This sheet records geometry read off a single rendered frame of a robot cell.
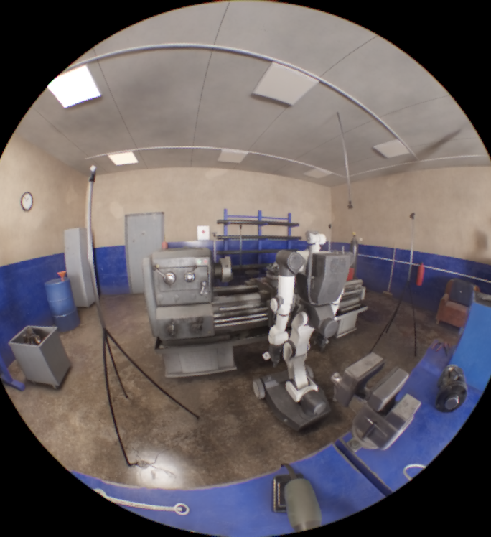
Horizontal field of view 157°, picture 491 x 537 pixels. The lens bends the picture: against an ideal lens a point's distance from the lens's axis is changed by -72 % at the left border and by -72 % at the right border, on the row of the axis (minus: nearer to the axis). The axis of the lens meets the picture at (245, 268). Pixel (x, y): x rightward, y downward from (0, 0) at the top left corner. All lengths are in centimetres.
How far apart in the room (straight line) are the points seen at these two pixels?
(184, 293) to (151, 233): 341
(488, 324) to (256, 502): 110
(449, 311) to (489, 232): 197
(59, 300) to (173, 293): 254
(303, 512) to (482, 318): 100
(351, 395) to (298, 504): 41
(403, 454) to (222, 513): 55
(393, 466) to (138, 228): 529
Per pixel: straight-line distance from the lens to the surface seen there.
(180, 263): 161
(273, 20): 209
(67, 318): 379
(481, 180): 525
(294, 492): 43
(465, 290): 453
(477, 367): 120
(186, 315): 162
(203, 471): 152
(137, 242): 500
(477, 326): 112
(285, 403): 162
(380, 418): 63
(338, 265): 101
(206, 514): 60
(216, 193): 506
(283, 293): 101
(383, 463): 72
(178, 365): 203
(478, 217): 505
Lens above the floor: 145
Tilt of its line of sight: 10 degrees down
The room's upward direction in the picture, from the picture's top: straight up
